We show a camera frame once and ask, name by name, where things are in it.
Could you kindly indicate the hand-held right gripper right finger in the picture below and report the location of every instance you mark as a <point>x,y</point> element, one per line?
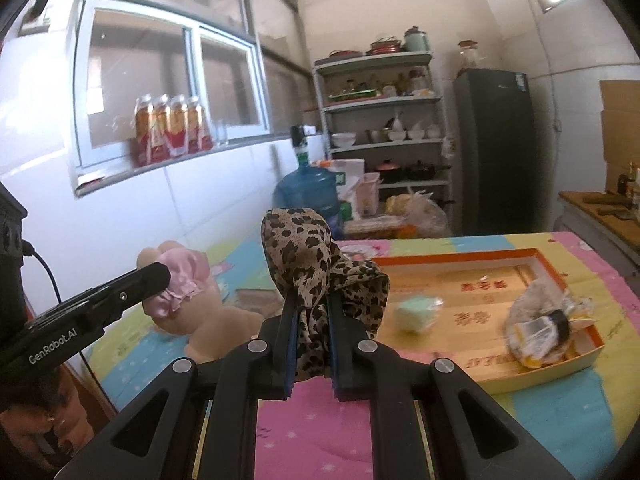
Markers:
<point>338,370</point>

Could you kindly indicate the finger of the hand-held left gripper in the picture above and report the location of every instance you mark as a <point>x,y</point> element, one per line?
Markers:
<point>135,285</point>

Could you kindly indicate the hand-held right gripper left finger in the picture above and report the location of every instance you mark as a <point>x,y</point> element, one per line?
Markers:
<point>288,360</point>

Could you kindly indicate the pink scrunchie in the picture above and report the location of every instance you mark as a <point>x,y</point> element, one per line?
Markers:
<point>182,270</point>

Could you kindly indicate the beige plush toy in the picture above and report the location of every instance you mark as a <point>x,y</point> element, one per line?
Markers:
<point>215,330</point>

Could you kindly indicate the bagged green sponge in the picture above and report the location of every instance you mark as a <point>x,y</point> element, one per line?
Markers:
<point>415,315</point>

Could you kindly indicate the leopard print scarf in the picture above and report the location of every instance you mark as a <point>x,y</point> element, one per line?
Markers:
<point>300,245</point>

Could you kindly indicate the orange-rimmed cardboard box tray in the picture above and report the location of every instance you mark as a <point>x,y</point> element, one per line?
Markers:
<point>475,310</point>

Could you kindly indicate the yellow snack packet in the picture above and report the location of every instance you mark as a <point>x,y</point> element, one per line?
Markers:
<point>535,332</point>

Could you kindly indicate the floral cloth scrunchie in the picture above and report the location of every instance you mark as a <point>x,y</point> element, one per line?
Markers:
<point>540,300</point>

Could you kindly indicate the person's left hand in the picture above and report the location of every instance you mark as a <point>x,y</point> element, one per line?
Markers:
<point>65,420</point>

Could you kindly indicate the floral tissue pack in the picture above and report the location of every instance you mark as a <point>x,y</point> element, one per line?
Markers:
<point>257,299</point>

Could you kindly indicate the clear noodle packet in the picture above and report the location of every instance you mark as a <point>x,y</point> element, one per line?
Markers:
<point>375,227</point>

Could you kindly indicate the shrink-wrapped drink bottle pack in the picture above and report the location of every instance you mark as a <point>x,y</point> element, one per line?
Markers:
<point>170,130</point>

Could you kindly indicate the blue water jug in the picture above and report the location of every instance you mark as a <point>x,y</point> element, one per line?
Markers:
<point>305,190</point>

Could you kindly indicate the clear glass cup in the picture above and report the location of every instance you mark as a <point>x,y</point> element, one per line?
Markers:
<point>220,134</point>

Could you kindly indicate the clear plastic bag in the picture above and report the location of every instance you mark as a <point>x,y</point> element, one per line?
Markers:
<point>420,210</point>

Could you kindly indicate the pink plastic bin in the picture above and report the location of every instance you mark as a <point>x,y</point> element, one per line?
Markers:
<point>367,192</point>

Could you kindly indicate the white sack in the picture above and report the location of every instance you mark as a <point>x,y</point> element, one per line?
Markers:
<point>347,172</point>

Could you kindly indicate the red lidded cooking pot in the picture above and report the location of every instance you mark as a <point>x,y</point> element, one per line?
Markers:
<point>387,172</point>

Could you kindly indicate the colourful cartoon printed bedsheet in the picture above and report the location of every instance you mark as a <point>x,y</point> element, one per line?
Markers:
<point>550,410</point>

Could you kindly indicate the black wok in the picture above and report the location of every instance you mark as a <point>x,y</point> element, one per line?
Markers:
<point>422,171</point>

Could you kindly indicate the black water jug pump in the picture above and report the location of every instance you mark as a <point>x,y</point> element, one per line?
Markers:
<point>300,142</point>

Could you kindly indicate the sliding window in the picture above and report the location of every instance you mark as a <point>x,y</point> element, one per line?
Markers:
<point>145,60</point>

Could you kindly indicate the large white bowl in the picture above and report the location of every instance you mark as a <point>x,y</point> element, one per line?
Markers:
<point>343,140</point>

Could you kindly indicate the metal basin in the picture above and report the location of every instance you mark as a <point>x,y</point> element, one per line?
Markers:
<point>379,136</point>

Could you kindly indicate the dark grey refrigerator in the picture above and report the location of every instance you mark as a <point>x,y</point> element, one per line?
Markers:
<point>492,160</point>

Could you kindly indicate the kitchen counter cabinet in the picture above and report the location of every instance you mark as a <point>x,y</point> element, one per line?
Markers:
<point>595,235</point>

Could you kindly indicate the wooden cutting board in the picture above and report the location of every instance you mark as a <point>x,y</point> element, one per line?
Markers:
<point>580,199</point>

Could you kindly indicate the grey metal shelf rack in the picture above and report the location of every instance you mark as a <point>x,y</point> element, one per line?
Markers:
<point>375,62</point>

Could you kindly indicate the cleaver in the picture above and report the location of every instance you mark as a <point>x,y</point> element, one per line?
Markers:
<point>617,212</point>

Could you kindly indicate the teal canister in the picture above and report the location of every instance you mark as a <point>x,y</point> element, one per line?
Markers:
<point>416,40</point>

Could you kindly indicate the glass jar with red lid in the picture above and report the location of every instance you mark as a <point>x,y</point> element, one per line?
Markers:
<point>471,55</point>

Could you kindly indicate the row of condiment bottles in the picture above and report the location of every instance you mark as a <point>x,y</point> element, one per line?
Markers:
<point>630,180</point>

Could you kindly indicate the brown cardboard sheet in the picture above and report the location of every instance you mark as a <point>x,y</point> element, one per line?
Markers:
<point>620,125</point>

